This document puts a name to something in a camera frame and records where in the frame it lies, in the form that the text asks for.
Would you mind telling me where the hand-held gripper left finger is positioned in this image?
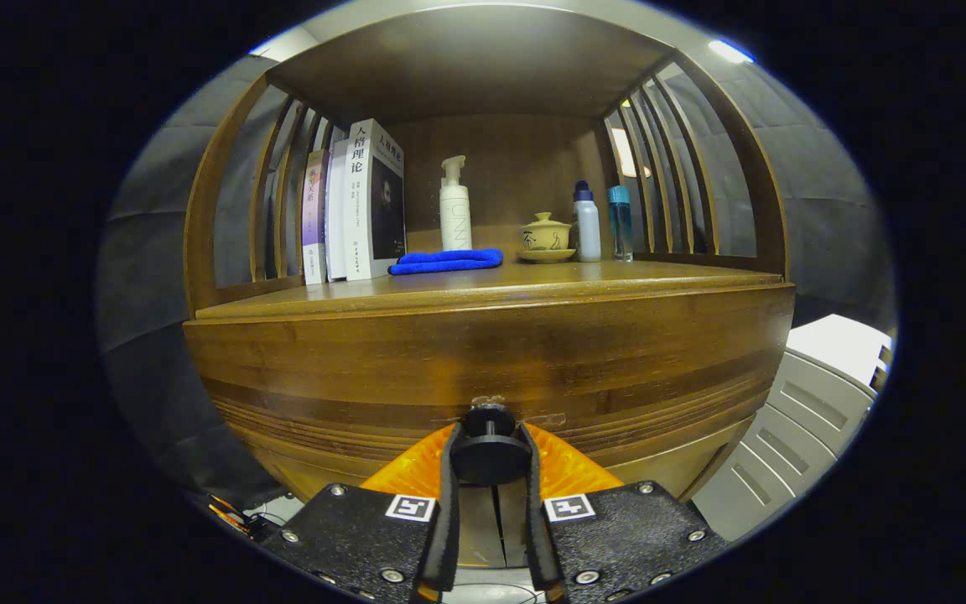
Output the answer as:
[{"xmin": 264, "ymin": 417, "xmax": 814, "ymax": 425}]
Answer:
[{"xmin": 261, "ymin": 424, "xmax": 463, "ymax": 604}]

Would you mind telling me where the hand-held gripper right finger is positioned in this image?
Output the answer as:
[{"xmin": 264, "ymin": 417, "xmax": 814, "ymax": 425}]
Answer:
[{"xmin": 519, "ymin": 422, "xmax": 731, "ymax": 604}]

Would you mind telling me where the black round drawer knob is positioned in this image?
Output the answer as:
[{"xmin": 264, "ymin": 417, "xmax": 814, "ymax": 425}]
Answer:
[{"xmin": 449, "ymin": 404, "xmax": 532, "ymax": 487}]

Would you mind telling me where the wooden countertop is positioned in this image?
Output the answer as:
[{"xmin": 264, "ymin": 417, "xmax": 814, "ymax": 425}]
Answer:
[{"xmin": 194, "ymin": 258, "xmax": 786, "ymax": 321}]

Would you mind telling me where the wooden cabinet with slatted shelf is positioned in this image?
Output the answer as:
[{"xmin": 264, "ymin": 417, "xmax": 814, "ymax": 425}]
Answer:
[{"xmin": 181, "ymin": 4, "xmax": 796, "ymax": 571}]

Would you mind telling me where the blue folded cloth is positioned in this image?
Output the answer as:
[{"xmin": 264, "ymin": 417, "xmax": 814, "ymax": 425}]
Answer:
[{"xmin": 388, "ymin": 247, "xmax": 504, "ymax": 276}]

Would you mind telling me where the yellow lidded teacup with saucer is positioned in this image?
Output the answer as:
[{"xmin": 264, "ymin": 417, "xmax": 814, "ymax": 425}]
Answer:
[{"xmin": 519, "ymin": 212, "xmax": 576, "ymax": 263}]

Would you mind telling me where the white storage unit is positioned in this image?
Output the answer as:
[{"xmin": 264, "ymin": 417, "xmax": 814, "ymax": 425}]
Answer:
[{"xmin": 691, "ymin": 315, "xmax": 895, "ymax": 542}]

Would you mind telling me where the white bottle with blue cap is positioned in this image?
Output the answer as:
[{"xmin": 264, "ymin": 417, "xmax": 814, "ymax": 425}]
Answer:
[{"xmin": 574, "ymin": 180, "xmax": 602, "ymax": 263}]

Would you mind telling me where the white pump bottle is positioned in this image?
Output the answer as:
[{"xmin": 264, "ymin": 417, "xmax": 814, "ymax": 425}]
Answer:
[{"xmin": 439, "ymin": 155, "xmax": 474, "ymax": 253}]

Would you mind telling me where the clear blue bottle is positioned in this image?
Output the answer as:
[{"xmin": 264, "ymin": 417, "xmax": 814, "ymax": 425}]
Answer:
[{"xmin": 608, "ymin": 185, "xmax": 634, "ymax": 263}]

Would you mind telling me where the thin white book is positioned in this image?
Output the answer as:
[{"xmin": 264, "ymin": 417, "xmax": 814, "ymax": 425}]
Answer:
[{"xmin": 325, "ymin": 138, "xmax": 354, "ymax": 282}]

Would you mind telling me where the thick white book dark cover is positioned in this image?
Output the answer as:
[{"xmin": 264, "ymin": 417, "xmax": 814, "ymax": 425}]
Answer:
[{"xmin": 344, "ymin": 117, "xmax": 407, "ymax": 282}]

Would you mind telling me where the purple book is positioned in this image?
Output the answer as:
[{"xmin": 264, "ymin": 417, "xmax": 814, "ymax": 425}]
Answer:
[{"xmin": 302, "ymin": 149, "xmax": 331, "ymax": 286}]

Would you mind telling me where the small ceiling light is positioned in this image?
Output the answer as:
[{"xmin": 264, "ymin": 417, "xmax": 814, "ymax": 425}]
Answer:
[{"xmin": 708, "ymin": 38, "xmax": 756, "ymax": 65}]

